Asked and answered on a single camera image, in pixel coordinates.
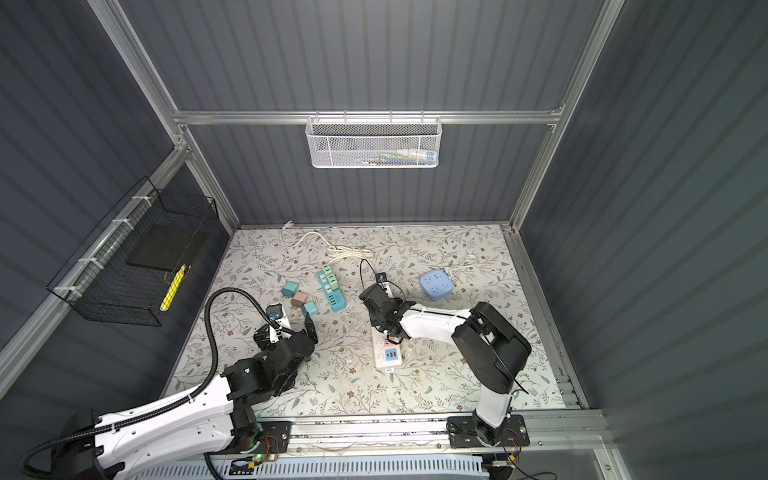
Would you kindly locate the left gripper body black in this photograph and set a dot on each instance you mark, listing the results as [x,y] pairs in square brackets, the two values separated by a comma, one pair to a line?
[263,344]

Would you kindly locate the black wire mesh basket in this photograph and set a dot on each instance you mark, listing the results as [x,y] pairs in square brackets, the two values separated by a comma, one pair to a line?
[134,270]

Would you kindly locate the long white power strip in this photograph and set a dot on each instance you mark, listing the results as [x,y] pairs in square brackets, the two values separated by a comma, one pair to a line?
[387,355]

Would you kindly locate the teal blue power strip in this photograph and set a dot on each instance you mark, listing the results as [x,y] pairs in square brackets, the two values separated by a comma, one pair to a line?
[335,298]

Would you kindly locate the white vent grille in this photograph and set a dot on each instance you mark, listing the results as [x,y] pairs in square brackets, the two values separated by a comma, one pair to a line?
[436,466]

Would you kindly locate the black foam pad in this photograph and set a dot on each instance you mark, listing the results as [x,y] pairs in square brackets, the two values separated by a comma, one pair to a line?
[166,248]

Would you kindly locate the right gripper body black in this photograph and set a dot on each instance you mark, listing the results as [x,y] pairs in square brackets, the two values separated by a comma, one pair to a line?
[375,321]

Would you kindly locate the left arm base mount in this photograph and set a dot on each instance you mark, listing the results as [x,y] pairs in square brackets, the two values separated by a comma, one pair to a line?
[271,437]

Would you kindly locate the round light blue socket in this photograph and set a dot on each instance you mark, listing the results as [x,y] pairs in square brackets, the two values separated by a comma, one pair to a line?
[436,285]

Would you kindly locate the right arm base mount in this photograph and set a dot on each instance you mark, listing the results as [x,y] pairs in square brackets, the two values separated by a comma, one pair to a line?
[472,432]

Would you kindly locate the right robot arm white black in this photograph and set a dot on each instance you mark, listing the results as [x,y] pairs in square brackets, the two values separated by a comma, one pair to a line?
[495,351]

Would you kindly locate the floral table mat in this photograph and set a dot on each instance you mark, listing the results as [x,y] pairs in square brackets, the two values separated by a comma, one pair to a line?
[340,378]

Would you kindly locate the teal charger cube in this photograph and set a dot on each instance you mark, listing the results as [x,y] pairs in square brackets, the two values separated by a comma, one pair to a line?
[309,309]
[290,289]

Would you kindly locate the aluminium rail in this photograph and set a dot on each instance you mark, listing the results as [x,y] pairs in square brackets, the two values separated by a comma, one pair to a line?
[547,429]

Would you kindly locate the white wire mesh basket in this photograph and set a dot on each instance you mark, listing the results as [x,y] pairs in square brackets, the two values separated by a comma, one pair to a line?
[387,145]

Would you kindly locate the pink charger cube left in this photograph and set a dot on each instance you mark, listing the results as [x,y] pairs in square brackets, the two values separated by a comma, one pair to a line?
[299,299]

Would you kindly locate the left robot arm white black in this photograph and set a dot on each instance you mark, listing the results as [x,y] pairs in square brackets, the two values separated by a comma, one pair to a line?
[81,459]

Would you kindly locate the yellow ruler strip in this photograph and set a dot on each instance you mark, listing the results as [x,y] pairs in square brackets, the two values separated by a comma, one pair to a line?
[173,289]

